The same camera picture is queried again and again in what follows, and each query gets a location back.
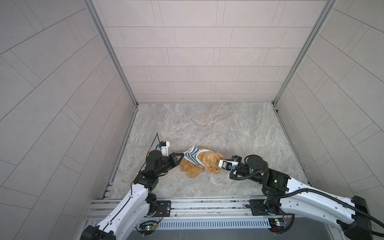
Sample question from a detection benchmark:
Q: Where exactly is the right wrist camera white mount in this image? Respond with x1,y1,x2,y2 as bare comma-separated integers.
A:
219,156,244,172

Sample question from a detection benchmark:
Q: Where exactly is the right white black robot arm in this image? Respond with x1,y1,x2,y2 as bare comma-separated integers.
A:
219,155,374,240

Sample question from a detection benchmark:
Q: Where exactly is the left small circuit board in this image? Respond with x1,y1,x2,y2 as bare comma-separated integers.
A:
139,220,159,231

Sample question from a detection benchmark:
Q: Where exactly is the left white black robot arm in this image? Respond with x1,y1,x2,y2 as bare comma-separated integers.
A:
80,150,184,240

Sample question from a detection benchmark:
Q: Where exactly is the aluminium corner post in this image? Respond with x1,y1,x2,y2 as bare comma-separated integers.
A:
83,0,139,108
273,0,337,108

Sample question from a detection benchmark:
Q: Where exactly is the small circuit board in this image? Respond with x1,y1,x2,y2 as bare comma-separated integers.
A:
268,218,286,233
139,220,159,231

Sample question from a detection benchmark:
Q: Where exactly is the aluminium mounting rail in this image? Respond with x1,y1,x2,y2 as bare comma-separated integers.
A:
85,196,282,224

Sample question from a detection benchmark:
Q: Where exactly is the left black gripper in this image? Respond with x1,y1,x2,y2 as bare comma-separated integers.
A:
152,153,184,178

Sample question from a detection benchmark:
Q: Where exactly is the left aluminium corner post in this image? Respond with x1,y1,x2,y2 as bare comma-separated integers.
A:
83,0,139,108

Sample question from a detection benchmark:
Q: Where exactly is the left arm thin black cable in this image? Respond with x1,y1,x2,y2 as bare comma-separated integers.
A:
98,132,160,232

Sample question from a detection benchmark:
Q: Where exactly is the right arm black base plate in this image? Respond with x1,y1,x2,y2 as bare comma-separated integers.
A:
245,198,290,216

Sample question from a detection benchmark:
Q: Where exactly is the black corrugated cable conduit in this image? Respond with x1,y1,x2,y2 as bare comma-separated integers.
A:
228,164,384,238

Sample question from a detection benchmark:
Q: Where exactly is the right aluminium corner post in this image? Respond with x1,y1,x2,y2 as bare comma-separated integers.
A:
273,0,337,108

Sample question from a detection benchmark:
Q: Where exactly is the brown teddy bear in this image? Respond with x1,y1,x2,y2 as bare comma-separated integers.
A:
180,152,225,179

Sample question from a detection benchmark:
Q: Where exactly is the blue white striped knit sweater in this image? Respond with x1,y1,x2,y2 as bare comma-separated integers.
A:
184,146,211,169

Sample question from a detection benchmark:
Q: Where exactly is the white ventilation grille strip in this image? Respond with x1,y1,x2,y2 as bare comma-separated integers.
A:
157,218,271,230

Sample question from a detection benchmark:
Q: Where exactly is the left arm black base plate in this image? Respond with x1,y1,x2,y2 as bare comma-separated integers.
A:
146,201,172,218

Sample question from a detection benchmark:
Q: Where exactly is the right small circuit board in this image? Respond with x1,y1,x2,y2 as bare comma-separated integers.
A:
268,218,286,233

